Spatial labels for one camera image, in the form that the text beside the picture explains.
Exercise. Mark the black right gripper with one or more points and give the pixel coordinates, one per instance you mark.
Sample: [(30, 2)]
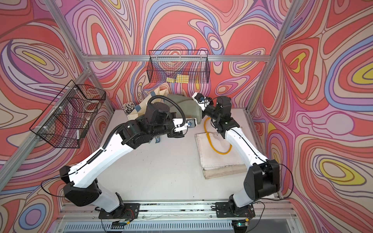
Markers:
[(203, 114)]

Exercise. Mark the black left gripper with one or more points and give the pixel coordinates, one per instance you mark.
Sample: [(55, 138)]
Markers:
[(176, 135)]

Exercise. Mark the green canvas bag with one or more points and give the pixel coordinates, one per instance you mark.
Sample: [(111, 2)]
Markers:
[(190, 108)]

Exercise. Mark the cream bag with yellow handles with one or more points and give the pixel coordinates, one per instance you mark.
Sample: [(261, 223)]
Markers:
[(214, 151)]

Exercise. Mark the cream canvas bag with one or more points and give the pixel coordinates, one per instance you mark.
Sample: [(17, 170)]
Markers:
[(224, 171)]

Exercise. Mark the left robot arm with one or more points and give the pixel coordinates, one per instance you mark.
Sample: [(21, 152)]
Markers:
[(81, 184)]

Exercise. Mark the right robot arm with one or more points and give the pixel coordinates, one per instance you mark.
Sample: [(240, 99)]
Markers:
[(263, 175)]

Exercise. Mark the yellow sticky note pad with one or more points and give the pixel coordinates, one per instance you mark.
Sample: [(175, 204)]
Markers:
[(182, 78)]

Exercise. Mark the clear cup of pencils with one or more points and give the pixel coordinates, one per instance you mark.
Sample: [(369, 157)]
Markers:
[(128, 108)]

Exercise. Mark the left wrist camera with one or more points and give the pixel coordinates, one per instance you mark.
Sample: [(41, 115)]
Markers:
[(180, 126)]

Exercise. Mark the cream bag with blue handles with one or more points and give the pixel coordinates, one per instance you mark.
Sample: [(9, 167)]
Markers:
[(140, 109)]

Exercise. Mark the black wire basket, back wall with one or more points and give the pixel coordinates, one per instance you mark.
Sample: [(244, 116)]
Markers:
[(164, 65)]

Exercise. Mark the black wire basket, wall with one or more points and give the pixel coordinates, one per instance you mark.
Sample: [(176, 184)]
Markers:
[(164, 65), (74, 107)]

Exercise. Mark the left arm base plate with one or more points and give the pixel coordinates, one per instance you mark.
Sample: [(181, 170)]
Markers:
[(128, 211)]

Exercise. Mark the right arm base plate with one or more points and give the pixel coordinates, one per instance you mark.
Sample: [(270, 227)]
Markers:
[(228, 209)]

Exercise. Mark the black wire basket, left wall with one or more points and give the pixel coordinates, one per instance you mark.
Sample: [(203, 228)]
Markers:
[(74, 107)]

